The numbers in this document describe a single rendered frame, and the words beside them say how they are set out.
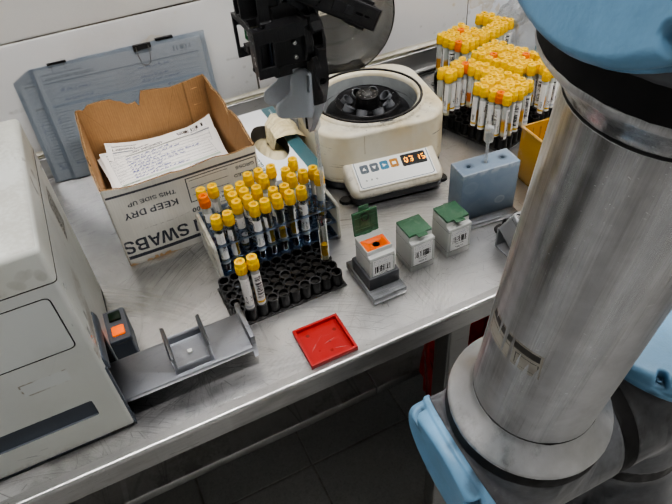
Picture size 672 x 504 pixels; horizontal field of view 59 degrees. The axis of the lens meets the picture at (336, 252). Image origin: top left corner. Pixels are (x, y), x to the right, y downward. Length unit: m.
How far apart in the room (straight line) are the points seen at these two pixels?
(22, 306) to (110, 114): 0.60
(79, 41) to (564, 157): 1.02
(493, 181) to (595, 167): 0.72
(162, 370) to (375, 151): 0.51
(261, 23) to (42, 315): 0.37
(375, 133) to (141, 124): 0.45
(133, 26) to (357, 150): 0.47
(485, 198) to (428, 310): 0.23
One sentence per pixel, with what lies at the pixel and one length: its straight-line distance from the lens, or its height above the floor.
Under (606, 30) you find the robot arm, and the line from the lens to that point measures 0.19.
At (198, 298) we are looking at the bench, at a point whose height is 0.87.
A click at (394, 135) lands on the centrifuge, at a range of 1.03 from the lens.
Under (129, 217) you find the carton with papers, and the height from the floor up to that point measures 0.97.
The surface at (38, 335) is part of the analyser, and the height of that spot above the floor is 1.07.
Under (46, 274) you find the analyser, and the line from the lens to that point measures 0.62.
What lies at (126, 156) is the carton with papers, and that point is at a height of 0.94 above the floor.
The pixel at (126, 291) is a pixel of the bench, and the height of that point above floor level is 0.88.
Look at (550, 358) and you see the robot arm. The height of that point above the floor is 1.25.
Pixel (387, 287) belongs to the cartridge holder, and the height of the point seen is 0.89.
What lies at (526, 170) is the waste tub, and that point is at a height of 0.90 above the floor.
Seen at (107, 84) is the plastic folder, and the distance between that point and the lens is 1.21.
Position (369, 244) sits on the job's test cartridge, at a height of 0.95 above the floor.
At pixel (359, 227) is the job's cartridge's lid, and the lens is 0.85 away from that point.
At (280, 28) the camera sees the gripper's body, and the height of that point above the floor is 1.27.
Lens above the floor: 1.51
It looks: 43 degrees down
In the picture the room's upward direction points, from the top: 5 degrees counter-clockwise
